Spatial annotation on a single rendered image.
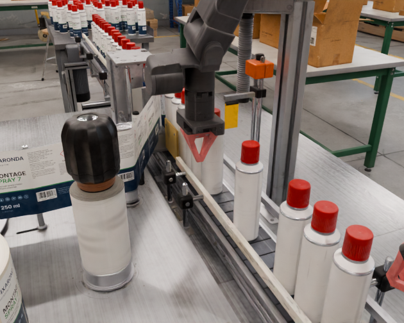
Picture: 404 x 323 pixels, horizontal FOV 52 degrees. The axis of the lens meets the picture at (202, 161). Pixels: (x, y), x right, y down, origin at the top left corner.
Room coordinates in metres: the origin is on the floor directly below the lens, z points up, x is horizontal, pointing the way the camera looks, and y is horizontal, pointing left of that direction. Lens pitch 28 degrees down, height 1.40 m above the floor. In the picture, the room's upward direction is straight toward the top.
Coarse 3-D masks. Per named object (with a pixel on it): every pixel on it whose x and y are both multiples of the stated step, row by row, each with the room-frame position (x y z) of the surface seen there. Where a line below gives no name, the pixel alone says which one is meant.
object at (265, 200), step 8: (224, 160) 0.85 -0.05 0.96; (232, 168) 0.81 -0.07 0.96; (264, 200) 0.68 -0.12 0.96; (272, 208) 0.65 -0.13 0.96; (368, 296) 0.43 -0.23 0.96; (368, 304) 0.41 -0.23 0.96; (376, 304) 0.41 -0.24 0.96; (376, 312) 0.40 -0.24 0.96; (384, 312) 0.40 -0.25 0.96; (376, 320) 0.39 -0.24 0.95; (384, 320) 0.38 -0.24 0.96; (392, 320) 0.38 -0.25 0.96
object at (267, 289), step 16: (192, 192) 0.84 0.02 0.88; (224, 192) 0.83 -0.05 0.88; (208, 208) 0.76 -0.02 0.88; (224, 208) 0.76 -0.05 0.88; (256, 240) 0.65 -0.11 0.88; (272, 240) 0.65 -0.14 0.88; (240, 256) 0.60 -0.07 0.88; (272, 256) 0.60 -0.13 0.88; (256, 272) 0.56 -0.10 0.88; (272, 272) 0.56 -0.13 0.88; (288, 320) 0.45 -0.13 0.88
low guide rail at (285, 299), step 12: (180, 168) 0.91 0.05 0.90; (192, 180) 0.83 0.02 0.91; (204, 192) 0.78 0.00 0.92; (216, 204) 0.73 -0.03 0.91; (216, 216) 0.71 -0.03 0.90; (228, 228) 0.65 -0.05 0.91; (240, 240) 0.61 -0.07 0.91; (252, 252) 0.58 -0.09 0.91; (252, 264) 0.56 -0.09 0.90; (264, 264) 0.54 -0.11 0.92; (264, 276) 0.52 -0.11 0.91; (276, 288) 0.49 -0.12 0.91; (288, 300) 0.46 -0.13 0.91; (288, 312) 0.45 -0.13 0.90; (300, 312) 0.44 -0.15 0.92
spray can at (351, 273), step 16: (352, 240) 0.40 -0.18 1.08; (368, 240) 0.40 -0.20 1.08; (336, 256) 0.41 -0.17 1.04; (352, 256) 0.40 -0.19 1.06; (368, 256) 0.40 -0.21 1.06; (336, 272) 0.40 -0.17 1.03; (352, 272) 0.39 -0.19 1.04; (368, 272) 0.39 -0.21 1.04; (336, 288) 0.40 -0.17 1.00; (352, 288) 0.39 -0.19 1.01; (368, 288) 0.39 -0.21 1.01; (336, 304) 0.39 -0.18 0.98; (352, 304) 0.39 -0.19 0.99; (336, 320) 0.39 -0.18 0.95; (352, 320) 0.39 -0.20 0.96
